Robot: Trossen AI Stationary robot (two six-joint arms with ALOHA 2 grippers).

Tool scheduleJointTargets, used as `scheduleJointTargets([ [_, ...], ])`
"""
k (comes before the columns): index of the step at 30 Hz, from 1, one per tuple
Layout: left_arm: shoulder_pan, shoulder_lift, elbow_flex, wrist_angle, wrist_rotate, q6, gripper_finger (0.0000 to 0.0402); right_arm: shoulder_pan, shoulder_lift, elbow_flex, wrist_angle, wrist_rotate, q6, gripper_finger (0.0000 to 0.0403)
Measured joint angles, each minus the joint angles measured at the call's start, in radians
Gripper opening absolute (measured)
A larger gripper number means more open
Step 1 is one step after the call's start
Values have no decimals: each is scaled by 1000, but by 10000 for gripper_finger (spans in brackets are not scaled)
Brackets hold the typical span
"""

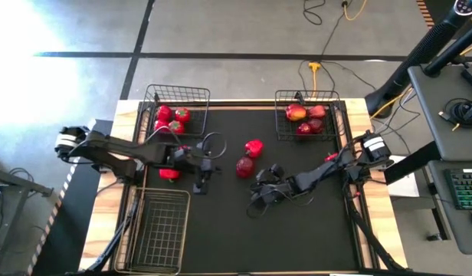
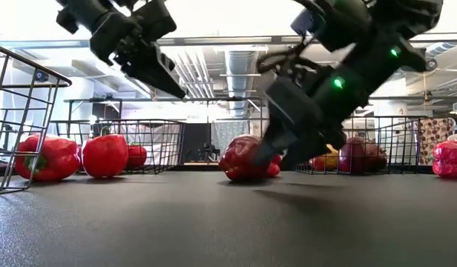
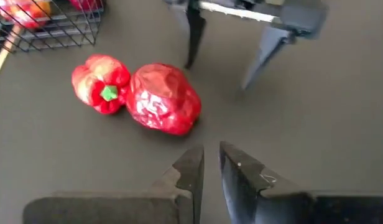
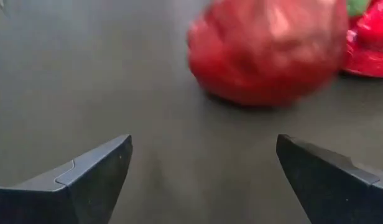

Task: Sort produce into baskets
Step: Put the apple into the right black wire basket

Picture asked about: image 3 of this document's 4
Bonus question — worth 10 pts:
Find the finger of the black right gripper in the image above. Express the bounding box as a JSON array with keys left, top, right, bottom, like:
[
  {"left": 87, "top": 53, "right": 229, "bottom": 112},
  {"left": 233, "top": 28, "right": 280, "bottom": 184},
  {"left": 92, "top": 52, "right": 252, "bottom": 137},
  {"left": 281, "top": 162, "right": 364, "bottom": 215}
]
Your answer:
[
  {"left": 183, "top": 6, "right": 208, "bottom": 70},
  {"left": 242, "top": 0, "right": 330, "bottom": 90}
]

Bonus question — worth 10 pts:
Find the black table mat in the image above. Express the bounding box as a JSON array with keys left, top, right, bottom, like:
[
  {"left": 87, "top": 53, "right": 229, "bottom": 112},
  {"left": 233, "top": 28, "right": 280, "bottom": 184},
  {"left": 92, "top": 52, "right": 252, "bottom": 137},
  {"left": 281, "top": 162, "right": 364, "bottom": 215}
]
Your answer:
[{"left": 0, "top": 0, "right": 383, "bottom": 224}]

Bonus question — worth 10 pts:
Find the yellow red apple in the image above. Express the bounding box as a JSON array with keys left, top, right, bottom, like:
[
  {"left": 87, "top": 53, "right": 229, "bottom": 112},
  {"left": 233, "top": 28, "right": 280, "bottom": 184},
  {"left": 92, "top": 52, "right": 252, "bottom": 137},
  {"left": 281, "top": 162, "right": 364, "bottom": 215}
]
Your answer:
[{"left": 0, "top": 0, "right": 52, "bottom": 29}]

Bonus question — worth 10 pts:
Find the red bell pepper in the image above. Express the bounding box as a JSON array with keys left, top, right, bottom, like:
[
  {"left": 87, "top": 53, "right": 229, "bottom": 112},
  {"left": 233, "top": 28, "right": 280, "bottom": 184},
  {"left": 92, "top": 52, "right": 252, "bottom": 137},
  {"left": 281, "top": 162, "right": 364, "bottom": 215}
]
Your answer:
[
  {"left": 71, "top": 53, "right": 132, "bottom": 115},
  {"left": 126, "top": 63, "right": 202, "bottom": 137}
]

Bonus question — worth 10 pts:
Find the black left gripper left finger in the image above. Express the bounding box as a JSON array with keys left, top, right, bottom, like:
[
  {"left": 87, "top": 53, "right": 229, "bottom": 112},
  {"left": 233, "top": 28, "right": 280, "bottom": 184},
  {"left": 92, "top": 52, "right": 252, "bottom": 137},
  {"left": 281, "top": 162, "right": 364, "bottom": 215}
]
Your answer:
[{"left": 22, "top": 144, "right": 206, "bottom": 224}]

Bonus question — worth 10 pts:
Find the black wire basket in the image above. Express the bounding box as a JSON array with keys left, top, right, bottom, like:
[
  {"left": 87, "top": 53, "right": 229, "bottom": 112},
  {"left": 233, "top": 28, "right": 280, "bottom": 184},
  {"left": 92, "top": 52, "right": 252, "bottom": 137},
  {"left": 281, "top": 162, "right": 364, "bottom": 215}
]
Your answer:
[{"left": 0, "top": 0, "right": 105, "bottom": 53}]

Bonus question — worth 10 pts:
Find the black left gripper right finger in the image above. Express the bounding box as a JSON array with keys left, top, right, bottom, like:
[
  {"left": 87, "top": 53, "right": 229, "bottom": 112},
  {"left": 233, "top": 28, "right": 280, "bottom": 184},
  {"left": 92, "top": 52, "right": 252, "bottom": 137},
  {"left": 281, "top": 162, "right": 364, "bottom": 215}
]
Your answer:
[{"left": 218, "top": 141, "right": 383, "bottom": 224}]

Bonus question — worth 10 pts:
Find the crimson red apple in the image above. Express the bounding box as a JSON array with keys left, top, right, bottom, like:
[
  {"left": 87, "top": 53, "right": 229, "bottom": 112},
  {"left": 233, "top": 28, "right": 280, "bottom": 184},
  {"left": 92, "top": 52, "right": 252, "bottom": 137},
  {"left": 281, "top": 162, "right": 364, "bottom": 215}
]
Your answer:
[{"left": 68, "top": 0, "right": 104, "bottom": 12}]

